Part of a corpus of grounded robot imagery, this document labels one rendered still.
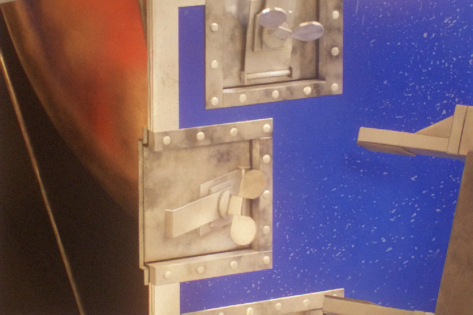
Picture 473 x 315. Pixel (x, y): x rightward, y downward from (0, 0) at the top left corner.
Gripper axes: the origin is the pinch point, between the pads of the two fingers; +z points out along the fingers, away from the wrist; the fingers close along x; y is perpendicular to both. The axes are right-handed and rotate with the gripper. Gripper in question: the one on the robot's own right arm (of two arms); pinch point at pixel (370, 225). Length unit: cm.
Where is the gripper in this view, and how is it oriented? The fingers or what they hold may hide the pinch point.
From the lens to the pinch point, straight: 200.8
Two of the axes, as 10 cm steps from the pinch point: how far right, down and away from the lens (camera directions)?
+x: -2.1, 9.7, -1.3
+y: -5.0, -2.2, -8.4
